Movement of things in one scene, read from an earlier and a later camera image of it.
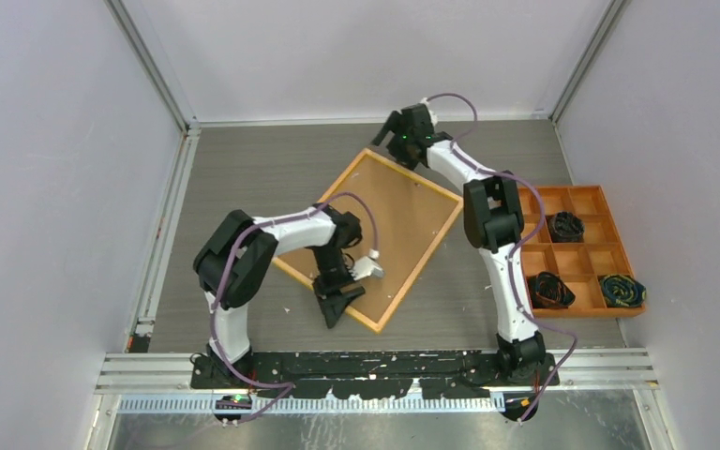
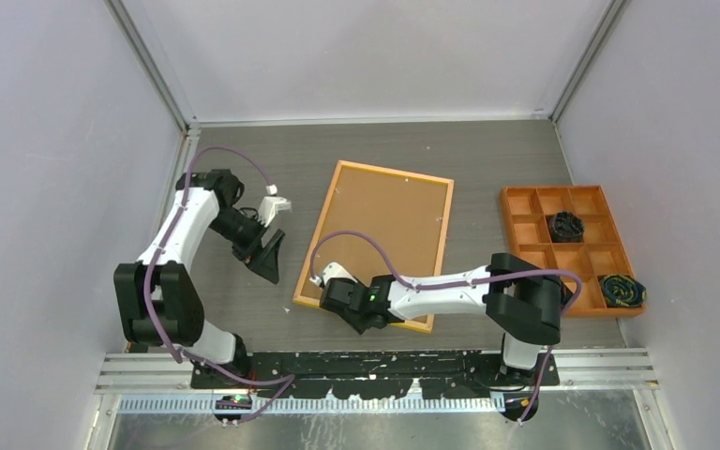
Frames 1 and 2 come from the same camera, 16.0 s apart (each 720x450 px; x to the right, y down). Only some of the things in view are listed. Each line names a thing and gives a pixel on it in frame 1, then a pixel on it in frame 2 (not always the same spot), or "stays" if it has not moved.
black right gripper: (401, 157) to (356, 322)
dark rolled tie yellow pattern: (622, 291) stays
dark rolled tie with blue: (566, 227) stays
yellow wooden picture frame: (355, 164) to (405, 174)
